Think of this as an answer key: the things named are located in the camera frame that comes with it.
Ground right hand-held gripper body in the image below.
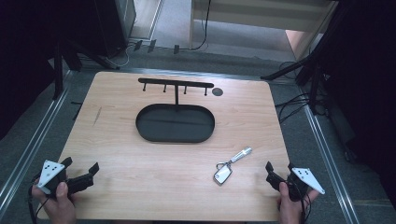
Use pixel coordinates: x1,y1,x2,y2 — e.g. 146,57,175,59
265,167,327,203

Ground dark cabinet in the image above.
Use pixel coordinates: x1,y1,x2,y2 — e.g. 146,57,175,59
92,0,137,59

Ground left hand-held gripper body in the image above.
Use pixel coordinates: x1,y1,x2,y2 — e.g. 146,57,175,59
35,159,95,197

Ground person's right hand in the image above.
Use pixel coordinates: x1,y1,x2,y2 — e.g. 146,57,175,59
276,181,320,224

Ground white floor cable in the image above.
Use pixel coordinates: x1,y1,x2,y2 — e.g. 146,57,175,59
104,43,135,68

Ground metal floor rail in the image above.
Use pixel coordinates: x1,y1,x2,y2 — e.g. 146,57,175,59
300,88,362,224
0,69,73,218

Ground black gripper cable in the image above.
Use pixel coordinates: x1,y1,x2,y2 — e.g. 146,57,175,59
292,183,313,224
27,178,50,224

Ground black key rack with tray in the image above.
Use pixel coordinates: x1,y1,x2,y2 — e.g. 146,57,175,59
134,77,217,145

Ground person's left hand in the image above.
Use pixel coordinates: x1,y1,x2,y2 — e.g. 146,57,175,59
31,181,78,224

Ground black metal stand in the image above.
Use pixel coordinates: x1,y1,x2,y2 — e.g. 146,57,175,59
261,6,347,116
50,38,120,101

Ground white shelf unit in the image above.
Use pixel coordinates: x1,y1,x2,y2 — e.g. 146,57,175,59
189,0,339,62

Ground thin black hanging cable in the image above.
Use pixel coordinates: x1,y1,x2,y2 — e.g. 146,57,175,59
180,0,213,51

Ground black floor cables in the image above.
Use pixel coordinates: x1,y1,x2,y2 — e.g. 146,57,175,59
275,60,331,124

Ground silver keychain with tag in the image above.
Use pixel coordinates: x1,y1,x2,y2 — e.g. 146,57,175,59
213,147,253,187

